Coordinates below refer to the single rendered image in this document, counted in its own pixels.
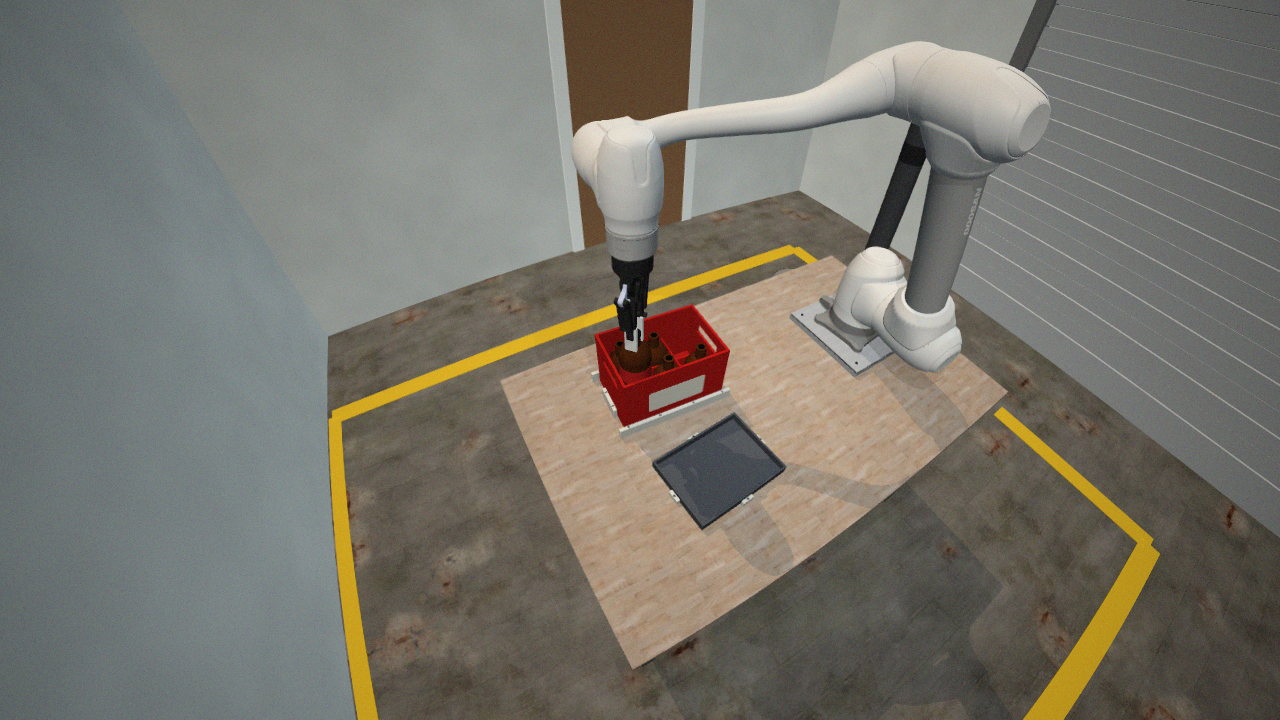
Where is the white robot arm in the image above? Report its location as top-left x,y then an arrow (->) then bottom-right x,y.
571,41 -> 1051,372

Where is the red plastic crate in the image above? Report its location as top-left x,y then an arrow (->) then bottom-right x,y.
595,305 -> 730,427

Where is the grey flat bar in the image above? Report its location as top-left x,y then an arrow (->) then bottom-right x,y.
591,370 -> 754,506

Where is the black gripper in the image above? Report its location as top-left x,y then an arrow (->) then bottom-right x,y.
611,255 -> 654,352

